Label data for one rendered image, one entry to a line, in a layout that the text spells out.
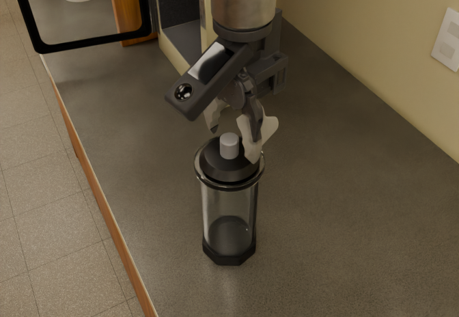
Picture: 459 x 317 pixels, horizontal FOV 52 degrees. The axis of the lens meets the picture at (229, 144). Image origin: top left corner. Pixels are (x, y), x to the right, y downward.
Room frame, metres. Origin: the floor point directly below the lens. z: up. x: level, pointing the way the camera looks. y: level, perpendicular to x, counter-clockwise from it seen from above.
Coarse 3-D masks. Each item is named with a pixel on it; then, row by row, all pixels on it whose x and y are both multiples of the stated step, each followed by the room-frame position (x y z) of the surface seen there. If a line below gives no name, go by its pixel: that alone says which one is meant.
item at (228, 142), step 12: (216, 144) 0.51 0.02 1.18; (228, 144) 0.48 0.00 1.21; (240, 144) 0.51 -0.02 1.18; (204, 156) 0.48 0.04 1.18; (216, 156) 0.48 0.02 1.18; (228, 156) 0.47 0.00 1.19; (240, 156) 0.48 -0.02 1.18; (204, 168) 0.46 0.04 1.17; (216, 168) 0.46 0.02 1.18; (228, 168) 0.46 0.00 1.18; (240, 168) 0.46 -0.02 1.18; (252, 168) 0.46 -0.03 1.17; (228, 180) 0.44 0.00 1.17
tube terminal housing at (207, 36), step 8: (208, 0) 0.86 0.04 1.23; (208, 8) 0.86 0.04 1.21; (208, 16) 0.86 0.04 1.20; (160, 24) 1.11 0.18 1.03; (208, 24) 0.86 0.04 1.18; (208, 32) 0.86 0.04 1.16; (160, 40) 1.12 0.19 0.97; (168, 40) 1.06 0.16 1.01; (208, 40) 0.86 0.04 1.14; (160, 48) 1.13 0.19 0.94; (168, 48) 1.07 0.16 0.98; (168, 56) 1.07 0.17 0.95; (176, 56) 1.02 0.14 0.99; (176, 64) 1.02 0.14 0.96; (184, 64) 0.97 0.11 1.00
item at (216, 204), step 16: (208, 176) 0.45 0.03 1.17; (256, 176) 0.45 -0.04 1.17; (208, 192) 0.45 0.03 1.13; (224, 192) 0.44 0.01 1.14; (240, 192) 0.45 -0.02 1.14; (208, 208) 0.46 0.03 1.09; (224, 208) 0.44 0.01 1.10; (240, 208) 0.45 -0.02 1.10; (208, 224) 0.46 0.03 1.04; (224, 224) 0.44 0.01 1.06; (240, 224) 0.45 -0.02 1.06; (208, 240) 0.46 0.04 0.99; (224, 240) 0.44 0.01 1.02; (240, 240) 0.45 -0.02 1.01
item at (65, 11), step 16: (32, 0) 1.03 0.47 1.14; (48, 0) 1.04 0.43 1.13; (64, 0) 1.05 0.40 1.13; (80, 0) 1.06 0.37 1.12; (96, 0) 1.08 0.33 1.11; (112, 0) 1.09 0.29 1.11; (128, 0) 1.10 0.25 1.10; (48, 16) 1.04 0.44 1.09; (64, 16) 1.05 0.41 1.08; (80, 16) 1.06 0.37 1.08; (96, 16) 1.07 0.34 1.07; (112, 16) 1.09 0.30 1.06; (128, 16) 1.10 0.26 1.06; (48, 32) 1.04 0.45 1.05; (64, 32) 1.05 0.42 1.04; (80, 32) 1.06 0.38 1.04; (96, 32) 1.07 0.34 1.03; (112, 32) 1.08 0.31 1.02
